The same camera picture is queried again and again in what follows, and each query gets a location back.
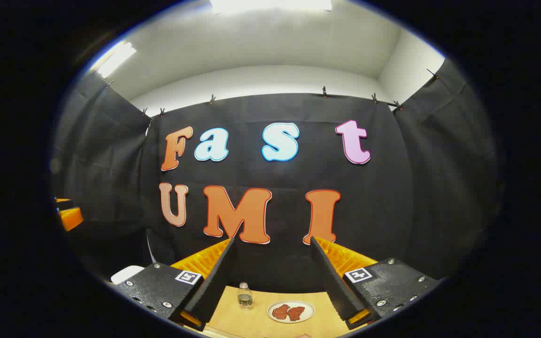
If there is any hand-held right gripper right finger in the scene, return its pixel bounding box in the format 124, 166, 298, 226
309, 236, 442, 329

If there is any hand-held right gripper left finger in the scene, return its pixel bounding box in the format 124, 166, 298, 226
113, 237, 238, 331

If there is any white rice cooker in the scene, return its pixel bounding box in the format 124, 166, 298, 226
111, 265, 145, 285

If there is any clear plastic water bottle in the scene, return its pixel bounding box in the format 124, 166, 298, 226
237, 282, 253, 310

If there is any white round plate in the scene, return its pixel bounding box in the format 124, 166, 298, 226
267, 300, 316, 323

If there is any black backdrop cloth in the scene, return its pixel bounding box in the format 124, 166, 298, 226
50, 59, 503, 292

